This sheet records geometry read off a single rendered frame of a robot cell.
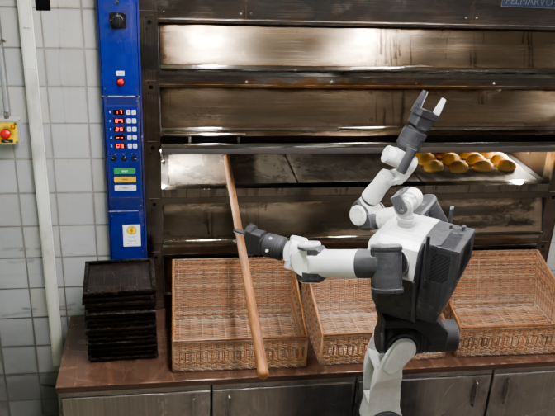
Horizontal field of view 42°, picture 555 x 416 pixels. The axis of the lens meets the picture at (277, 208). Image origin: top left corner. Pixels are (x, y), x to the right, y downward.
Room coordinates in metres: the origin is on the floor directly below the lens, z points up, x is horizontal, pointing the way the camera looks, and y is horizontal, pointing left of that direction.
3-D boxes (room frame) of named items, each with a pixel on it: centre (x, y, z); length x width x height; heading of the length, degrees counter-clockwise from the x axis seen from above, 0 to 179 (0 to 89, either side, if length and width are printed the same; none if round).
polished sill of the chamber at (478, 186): (3.05, -0.38, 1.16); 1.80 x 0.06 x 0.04; 99
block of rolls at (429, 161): (3.56, -0.88, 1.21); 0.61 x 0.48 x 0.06; 9
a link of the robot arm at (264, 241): (2.38, 0.05, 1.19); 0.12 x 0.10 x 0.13; 63
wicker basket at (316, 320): (2.77, -0.43, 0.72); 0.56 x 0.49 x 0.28; 100
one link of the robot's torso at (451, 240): (2.12, -0.47, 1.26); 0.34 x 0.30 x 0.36; 153
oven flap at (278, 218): (3.03, -0.38, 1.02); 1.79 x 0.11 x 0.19; 99
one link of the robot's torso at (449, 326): (2.15, -0.51, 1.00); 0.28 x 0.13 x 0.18; 98
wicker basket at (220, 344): (2.67, 0.16, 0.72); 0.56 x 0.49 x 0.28; 98
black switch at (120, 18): (2.80, 0.65, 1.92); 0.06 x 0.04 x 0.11; 99
